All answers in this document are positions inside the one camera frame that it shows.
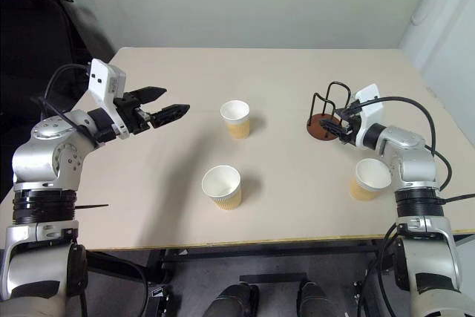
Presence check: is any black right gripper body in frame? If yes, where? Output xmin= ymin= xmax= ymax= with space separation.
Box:
xmin=338 ymin=102 xmax=364 ymax=146

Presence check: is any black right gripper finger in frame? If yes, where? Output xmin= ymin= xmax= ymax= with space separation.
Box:
xmin=334 ymin=103 xmax=361 ymax=118
xmin=319 ymin=119 xmax=348 ymax=137

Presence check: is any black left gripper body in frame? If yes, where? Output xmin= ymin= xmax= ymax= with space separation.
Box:
xmin=113 ymin=93 xmax=155 ymax=136

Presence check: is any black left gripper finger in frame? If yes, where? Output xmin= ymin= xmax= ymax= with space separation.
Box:
xmin=128 ymin=86 xmax=168 ymax=107
xmin=149 ymin=103 xmax=191 ymax=129

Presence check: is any black wire cup holder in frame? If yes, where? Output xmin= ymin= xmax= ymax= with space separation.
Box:
xmin=306 ymin=81 xmax=353 ymax=142

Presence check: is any ribbed tan paper cup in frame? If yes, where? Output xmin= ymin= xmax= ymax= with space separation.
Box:
xmin=219 ymin=99 xmax=251 ymax=141
xmin=350 ymin=157 xmax=393 ymax=202
xmin=201 ymin=165 xmax=243 ymax=212

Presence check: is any black office chair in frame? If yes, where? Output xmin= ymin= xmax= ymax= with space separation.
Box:
xmin=0 ymin=0 xmax=116 ymax=140

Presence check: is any black flat plate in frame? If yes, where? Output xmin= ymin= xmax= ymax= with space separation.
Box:
xmin=239 ymin=273 xmax=309 ymax=284

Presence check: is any dark rounded shape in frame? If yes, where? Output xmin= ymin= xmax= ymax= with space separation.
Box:
xmin=298 ymin=281 xmax=341 ymax=317
xmin=205 ymin=282 xmax=260 ymax=317

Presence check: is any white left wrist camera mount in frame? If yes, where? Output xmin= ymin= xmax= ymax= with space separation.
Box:
xmin=88 ymin=58 xmax=127 ymax=139

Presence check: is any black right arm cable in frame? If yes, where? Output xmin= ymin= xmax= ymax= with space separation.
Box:
xmin=355 ymin=96 xmax=475 ymax=203

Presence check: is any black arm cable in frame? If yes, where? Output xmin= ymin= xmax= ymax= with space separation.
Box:
xmin=355 ymin=96 xmax=475 ymax=203
xmin=30 ymin=63 xmax=94 ymax=122

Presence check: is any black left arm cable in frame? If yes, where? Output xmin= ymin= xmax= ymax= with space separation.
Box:
xmin=30 ymin=63 xmax=94 ymax=122

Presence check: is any black metal table frame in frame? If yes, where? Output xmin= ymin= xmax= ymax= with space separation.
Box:
xmin=84 ymin=235 xmax=475 ymax=317

